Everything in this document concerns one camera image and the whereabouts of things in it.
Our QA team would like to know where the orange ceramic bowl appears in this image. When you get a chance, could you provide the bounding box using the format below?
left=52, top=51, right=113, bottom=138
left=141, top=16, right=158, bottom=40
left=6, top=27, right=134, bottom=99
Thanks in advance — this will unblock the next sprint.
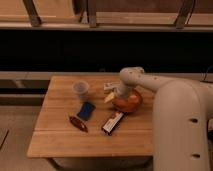
left=112, top=89, right=143, bottom=113

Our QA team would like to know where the red brown snack packet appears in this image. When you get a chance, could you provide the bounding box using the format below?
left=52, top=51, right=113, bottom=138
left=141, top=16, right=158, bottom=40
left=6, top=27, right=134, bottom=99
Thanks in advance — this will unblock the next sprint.
left=69, top=116, right=88, bottom=132

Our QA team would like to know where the clear plastic cup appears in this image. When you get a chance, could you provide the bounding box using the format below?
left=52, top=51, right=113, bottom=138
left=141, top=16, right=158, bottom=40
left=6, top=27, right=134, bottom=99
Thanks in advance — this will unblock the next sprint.
left=72, top=80, right=90, bottom=102

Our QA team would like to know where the blue sponge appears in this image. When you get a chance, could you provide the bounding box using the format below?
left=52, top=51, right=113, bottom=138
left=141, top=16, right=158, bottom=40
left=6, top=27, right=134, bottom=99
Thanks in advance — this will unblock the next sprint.
left=77, top=102, right=95, bottom=121

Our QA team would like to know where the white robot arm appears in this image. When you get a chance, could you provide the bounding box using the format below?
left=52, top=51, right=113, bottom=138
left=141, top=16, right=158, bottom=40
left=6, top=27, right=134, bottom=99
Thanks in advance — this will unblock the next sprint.
left=104, top=67, right=213, bottom=171

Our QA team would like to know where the wooden folding table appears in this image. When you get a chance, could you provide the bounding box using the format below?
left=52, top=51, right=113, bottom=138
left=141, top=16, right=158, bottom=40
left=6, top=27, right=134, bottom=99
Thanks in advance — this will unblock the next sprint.
left=27, top=75, right=154, bottom=158

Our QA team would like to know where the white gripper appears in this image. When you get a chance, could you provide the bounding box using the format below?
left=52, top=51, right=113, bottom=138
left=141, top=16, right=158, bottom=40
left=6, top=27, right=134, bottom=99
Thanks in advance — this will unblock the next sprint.
left=104, top=83, right=132, bottom=103

